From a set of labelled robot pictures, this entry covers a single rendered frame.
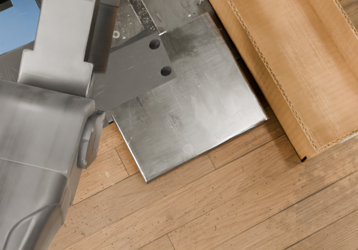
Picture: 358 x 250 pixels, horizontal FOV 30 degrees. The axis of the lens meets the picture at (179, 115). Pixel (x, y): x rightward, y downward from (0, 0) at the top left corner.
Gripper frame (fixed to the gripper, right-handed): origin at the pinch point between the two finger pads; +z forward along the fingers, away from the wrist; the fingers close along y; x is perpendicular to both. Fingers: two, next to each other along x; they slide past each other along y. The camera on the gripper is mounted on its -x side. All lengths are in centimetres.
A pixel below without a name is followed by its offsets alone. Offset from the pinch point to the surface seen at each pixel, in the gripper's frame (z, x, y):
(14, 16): 10.8, -0.9, 6.5
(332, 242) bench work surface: -0.7, -22.9, -32.1
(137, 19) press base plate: 16.9, -14.9, -0.6
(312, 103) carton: 6.5, -29.4, -17.9
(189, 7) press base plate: 16.0, -21.8, -1.8
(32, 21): 10.1, -2.5, 5.2
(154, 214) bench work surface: 5.7, -5.4, -21.0
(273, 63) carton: 9.8, -27.7, -11.8
